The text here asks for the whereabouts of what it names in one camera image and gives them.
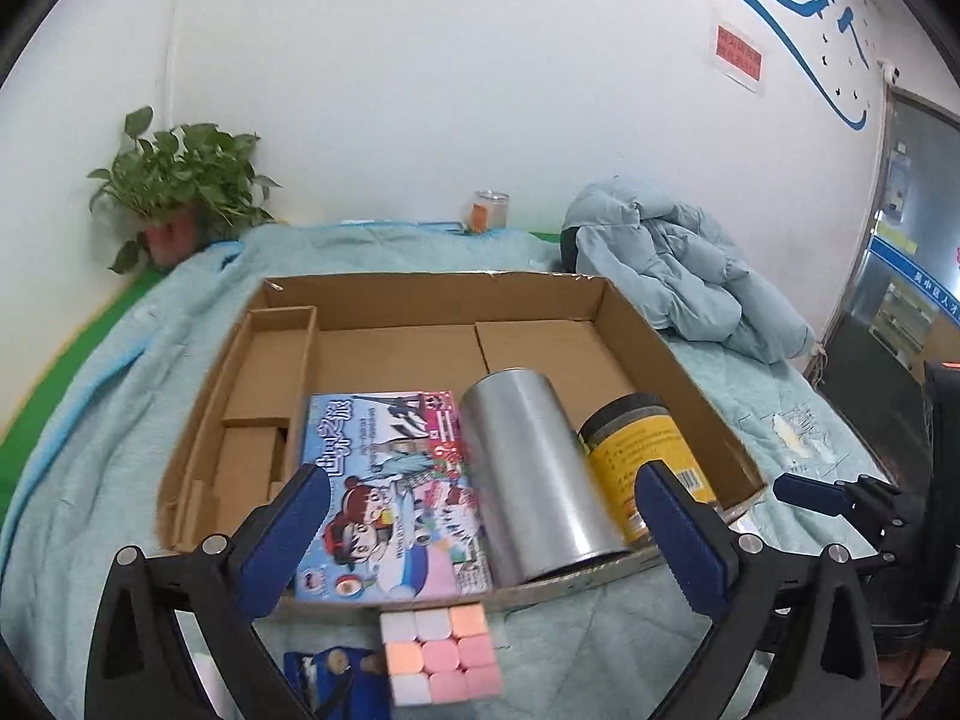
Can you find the brown cardboard box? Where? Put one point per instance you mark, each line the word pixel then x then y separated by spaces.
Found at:
pixel 390 360

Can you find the yellow label bottle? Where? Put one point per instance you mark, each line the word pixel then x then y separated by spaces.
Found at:
pixel 630 457

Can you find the blue cartoon game box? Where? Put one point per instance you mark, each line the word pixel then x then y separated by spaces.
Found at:
pixel 375 465

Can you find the red wall notice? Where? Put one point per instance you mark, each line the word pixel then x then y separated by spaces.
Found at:
pixel 739 52

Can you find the white wall conduit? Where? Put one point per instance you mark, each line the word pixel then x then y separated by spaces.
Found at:
pixel 171 37

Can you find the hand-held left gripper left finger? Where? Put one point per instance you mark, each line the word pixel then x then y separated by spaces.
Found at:
pixel 292 532

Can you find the pastel puzzle cube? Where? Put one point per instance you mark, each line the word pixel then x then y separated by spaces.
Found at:
pixel 435 652

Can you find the white security camera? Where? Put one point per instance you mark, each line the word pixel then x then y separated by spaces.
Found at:
pixel 889 73

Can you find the light blue blanket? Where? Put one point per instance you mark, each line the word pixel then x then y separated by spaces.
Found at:
pixel 97 405

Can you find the green mat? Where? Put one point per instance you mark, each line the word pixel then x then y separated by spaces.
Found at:
pixel 82 330

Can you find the light blue padded jacket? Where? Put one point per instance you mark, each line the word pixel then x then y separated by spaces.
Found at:
pixel 675 270

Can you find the dark blue small box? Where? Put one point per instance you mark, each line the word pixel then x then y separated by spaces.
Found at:
pixel 307 679

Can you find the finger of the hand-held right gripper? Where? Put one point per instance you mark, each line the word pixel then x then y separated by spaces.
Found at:
pixel 806 491

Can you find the silver metal can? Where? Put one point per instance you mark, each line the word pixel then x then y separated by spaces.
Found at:
pixel 532 465

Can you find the glass jar with orange label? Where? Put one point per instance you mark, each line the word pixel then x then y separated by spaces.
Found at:
pixel 487 214

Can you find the glass door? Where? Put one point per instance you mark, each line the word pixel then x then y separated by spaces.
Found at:
pixel 900 277

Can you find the blue wall decal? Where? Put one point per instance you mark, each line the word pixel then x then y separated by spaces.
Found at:
pixel 855 121

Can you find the potted plant in red pot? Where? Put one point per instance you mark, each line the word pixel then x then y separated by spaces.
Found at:
pixel 172 232

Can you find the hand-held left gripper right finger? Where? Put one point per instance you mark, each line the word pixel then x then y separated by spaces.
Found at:
pixel 682 540

